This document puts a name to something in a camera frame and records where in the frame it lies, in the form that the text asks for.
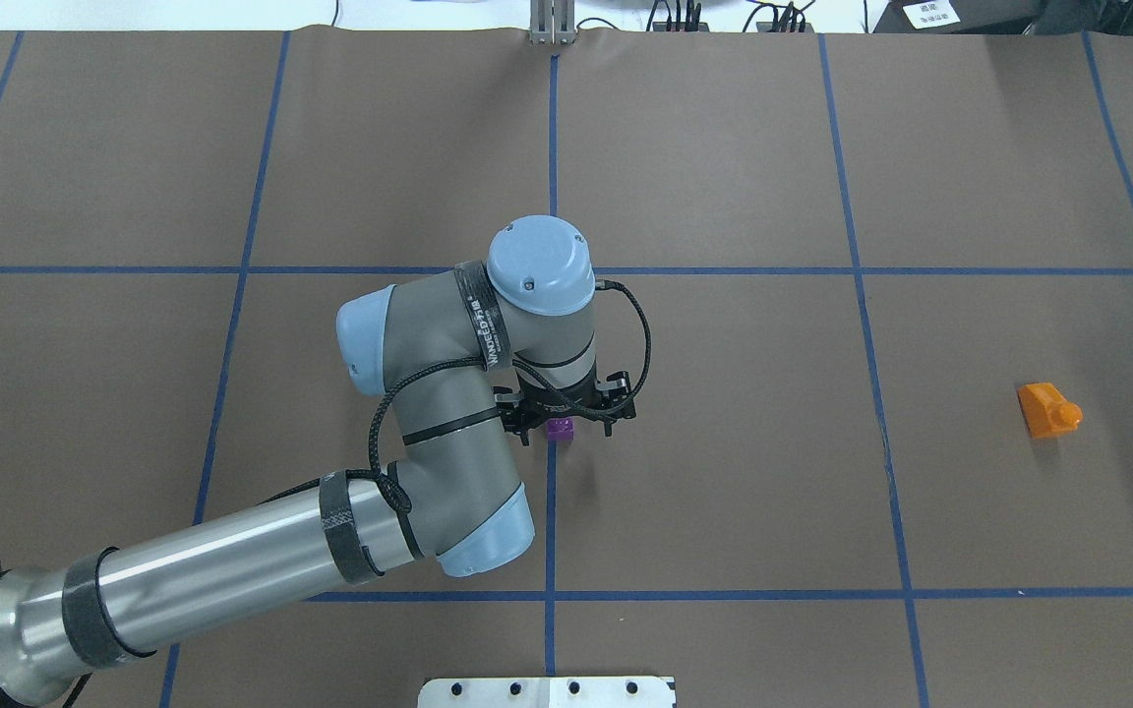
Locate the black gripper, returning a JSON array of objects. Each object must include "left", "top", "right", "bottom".
[{"left": 494, "top": 369, "right": 638, "bottom": 446}]

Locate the purple trapezoid block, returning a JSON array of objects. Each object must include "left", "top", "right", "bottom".
[{"left": 544, "top": 417, "right": 576, "bottom": 443}]

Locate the orange trapezoid block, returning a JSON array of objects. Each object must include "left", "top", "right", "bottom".
[{"left": 1016, "top": 382, "right": 1084, "bottom": 440}]

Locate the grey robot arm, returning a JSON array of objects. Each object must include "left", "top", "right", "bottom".
[{"left": 0, "top": 215, "right": 644, "bottom": 707}]

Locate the power strip with plugs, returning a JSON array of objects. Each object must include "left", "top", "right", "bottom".
[
  {"left": 741, "top": 1, "right": 815, "bottom": 34},
  {"left": 644, "top": 1, "right": 709, "bottom": 32}
]

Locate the black box with label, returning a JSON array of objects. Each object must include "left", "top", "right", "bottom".
[{"left": 871, "top": 1, "right": 1046, "bottom": 35}]

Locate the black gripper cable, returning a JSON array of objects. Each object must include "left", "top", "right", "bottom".
[{"left": 252, "top": 280, "right": 653, "bottom": 515}]

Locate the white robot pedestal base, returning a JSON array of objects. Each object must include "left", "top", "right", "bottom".
[{"left": 417, "top": 676, "right": 678, "bottom": 707}]

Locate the aluminium frame post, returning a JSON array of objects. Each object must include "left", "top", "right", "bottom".
[{"left": 529, "top": 0, "right": 578, "bottom": 46}]

